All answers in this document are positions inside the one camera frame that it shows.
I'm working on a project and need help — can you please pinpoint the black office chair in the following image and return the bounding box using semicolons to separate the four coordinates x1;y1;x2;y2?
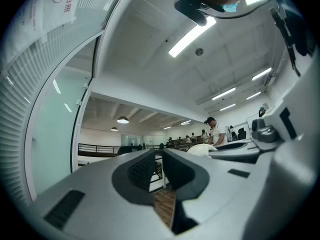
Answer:
117;145;144;157

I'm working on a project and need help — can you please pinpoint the frosted glass door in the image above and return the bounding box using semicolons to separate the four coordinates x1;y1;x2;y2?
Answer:
31;70;92;196

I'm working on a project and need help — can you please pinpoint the window with white blinds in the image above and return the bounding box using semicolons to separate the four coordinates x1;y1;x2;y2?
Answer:
0;0;131;206

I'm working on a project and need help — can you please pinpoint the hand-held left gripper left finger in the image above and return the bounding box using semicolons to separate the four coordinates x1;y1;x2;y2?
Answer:
31;148;177;240

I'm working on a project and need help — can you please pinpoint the white paper sign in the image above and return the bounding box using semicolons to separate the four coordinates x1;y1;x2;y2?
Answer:
42;0;79;33

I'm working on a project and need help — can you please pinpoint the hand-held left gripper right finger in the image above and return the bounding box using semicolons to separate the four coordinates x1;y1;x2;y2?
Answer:
161;148;276;240

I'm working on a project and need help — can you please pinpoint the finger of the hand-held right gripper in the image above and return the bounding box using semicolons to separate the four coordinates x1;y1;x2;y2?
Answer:
214;138;256;151
208;147;266;164

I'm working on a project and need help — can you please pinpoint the black head-worn camera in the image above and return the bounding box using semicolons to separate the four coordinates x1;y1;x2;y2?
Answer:
171;0;226;27

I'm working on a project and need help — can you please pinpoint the black metal railing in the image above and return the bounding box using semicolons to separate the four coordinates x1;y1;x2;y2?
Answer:
77;142;121;154

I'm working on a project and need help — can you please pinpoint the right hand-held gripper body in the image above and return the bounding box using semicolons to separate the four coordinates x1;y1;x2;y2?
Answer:
251;55;320;160

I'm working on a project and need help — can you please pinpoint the cream towel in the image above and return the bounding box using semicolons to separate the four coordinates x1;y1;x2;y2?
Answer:
186;143;218;157

